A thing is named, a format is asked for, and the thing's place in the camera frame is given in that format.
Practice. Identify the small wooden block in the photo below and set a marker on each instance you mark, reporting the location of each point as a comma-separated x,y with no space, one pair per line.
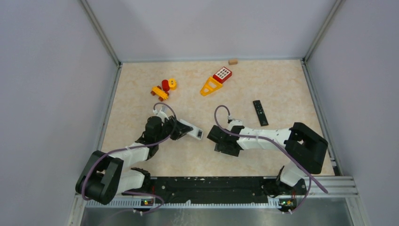
233,61

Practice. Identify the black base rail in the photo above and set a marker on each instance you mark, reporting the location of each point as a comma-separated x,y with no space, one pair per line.
221,191

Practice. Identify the yellow ring toy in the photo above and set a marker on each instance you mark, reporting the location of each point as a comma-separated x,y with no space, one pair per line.
172,84

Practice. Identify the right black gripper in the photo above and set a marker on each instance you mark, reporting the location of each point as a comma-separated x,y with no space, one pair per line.
220,147

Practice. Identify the yellow triangle toy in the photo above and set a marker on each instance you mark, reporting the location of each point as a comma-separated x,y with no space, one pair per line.
210,86

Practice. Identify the orange toy piece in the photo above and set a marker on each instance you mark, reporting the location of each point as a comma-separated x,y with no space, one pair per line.
162,95

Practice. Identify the red toy block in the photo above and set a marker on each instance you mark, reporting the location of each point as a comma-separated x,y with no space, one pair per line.
222,75

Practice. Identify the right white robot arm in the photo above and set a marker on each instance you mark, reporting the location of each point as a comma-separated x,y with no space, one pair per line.
305,148

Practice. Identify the white remote control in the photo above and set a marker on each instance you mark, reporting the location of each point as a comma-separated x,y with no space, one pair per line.
196,132

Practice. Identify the black remote control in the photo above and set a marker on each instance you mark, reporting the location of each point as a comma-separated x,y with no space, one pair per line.
260,113

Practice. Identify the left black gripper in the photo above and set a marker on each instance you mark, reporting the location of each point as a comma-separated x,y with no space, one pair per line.
181,130

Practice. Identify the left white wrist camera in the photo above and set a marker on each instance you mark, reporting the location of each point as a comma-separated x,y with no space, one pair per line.
162,112

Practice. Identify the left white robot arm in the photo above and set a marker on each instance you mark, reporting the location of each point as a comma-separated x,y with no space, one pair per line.
106,175

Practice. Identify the red cylinder toy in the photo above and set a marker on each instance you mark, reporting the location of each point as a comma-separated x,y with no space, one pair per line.
165,85

